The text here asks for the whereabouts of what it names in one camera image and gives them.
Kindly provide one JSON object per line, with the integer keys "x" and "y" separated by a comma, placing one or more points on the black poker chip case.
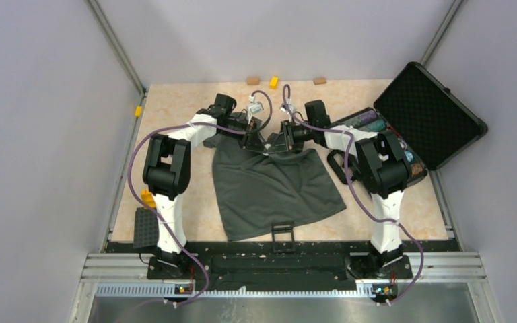
{"x": 432, "y": 125}

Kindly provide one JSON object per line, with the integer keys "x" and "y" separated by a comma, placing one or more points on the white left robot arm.
{"x": 167, "y": 166}

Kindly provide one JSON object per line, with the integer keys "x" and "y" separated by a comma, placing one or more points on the tan wooden block left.
{"x": 253, "y": 81}

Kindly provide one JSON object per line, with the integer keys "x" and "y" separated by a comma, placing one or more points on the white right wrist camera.
{"x": 288, "y": 108}

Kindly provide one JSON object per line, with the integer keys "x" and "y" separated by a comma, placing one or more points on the black perforated block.
{"x": 146, "y": 230}

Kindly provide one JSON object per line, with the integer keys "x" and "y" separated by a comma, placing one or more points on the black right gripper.
{"x": 281, "y": 143}

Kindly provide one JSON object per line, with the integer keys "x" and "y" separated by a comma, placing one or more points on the black square brooch stand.
{"x": 283, "y": 239}

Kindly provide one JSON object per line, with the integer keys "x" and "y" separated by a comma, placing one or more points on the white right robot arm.
{"x": 379, "y": 163}

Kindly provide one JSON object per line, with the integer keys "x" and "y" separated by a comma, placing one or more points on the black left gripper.
{"x": 252, "y": 136}

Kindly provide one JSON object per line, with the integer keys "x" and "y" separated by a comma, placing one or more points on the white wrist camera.
{"x": 253, "y": 107}
{"x": 288, "y": 108}

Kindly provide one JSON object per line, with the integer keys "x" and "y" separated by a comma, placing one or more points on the tan wooden block right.
{"x": 320, "y": 81}

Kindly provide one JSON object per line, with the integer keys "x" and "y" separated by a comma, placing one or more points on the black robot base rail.
{"x": 274, "y": 266}

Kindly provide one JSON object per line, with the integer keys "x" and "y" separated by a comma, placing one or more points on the yellow wall bracket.
{"x": 138, "y": 111}

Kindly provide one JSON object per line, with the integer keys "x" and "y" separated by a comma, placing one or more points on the yellow triangular wedge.
{"x": 147, "y": 199}

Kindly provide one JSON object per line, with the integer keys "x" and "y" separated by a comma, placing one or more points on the white slotted cable duct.
{"x": 180, "y": 291}

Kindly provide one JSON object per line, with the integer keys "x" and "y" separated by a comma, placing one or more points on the tan wooden block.
{"x": 253, "y": 81}
{"x": 320, "y": 81}

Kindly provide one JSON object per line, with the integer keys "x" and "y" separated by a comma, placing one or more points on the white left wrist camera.
{"x": 253, "y": 107}

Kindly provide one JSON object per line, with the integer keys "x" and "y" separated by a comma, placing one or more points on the yellow wooden block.
{"x": 274, "y": 82}

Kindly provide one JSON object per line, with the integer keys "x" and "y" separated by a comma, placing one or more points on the dark grey t-shirt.
{"x": 254, "y": 191}

